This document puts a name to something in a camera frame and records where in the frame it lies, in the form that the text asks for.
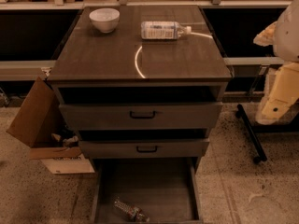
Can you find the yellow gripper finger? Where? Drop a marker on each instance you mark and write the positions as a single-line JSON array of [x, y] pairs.
[[281, 91]]

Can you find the crinkled clear water bottle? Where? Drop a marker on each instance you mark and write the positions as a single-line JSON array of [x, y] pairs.
[[132, 212]]

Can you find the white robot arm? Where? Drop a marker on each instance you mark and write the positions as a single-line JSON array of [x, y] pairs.
[[283, 34]]

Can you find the dark wooden drawer cabinet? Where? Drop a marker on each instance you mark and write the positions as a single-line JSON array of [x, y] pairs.
[[122, 68]]

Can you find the labelled plastic bottle on counter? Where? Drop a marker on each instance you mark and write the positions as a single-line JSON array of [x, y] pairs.
[[163, 30]]

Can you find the open bottom drawer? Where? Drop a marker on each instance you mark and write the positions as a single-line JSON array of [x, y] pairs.
[[164, 188]]

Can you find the black floor bar with wheel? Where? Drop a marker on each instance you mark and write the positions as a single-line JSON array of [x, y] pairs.
[[241, 114]]

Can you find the white ceramic bowl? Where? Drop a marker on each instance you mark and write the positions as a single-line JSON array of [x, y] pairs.
[[105, 19]]

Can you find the crumpled trash in box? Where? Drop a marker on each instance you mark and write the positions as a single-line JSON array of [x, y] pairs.
[[65, 142]]

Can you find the open cardboard box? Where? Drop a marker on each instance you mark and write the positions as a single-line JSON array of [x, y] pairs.
[[38, 118]]

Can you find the top drawer with handle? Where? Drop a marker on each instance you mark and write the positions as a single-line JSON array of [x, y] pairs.
[[141, 117]]

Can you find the drawer with handle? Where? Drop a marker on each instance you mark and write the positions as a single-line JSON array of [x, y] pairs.
[[141, 117], [144, 149]]

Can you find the middle drawer with handle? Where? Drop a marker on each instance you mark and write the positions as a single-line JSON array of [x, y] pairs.
[[144, 149]]

